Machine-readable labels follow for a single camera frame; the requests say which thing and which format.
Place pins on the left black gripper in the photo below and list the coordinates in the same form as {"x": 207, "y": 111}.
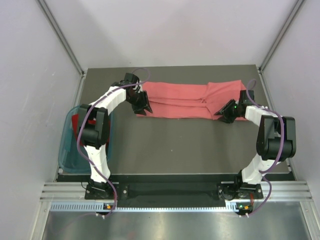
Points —
{"x": 144, "y": 104}

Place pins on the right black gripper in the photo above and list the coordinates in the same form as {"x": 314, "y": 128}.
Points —
{"x": 224, "y": 111}

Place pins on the pink t shirt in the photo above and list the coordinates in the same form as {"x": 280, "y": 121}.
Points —
{"x": 190, "y": 101}

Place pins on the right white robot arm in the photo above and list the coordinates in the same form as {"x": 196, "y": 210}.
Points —
{"x": 276, "y": 141}

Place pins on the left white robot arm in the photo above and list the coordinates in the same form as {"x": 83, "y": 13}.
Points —
{"x": 100, "y": 172}

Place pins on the teal plastic basket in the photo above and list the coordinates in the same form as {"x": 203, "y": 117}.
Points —
{"x": 66, "y": 150}

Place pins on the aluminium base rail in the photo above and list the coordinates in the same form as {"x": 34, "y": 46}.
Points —
{"x": 282, "y": 191}

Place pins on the slotted cable duct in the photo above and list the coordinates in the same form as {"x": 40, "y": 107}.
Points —
{"x": 103, "y": 207}

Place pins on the left aluminium frame post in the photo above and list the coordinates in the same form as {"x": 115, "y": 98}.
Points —
{"x": 59, "y": 34}

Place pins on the aluminium frame post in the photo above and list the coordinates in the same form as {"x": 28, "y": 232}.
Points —
{"x": 59, "y": 34}
{"x": 297, "y": 6}

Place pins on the right aluminium frame post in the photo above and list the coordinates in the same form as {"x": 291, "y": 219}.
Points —
{"x": 297, "y": 6}

